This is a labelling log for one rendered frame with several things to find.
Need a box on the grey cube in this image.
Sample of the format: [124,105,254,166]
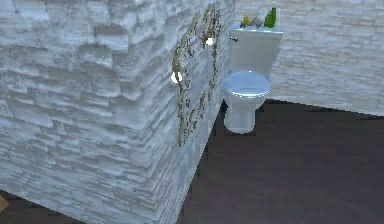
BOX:
[251,15,265,29]

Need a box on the green bottle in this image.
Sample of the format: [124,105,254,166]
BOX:
[263,1,278,29]

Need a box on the yellow small object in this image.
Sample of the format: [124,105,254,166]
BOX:
[239,15,254,29]

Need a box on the white toilet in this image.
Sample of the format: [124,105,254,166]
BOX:
[220,23,285,135]

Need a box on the tan wooden object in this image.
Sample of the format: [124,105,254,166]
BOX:
[0,194,10,213]

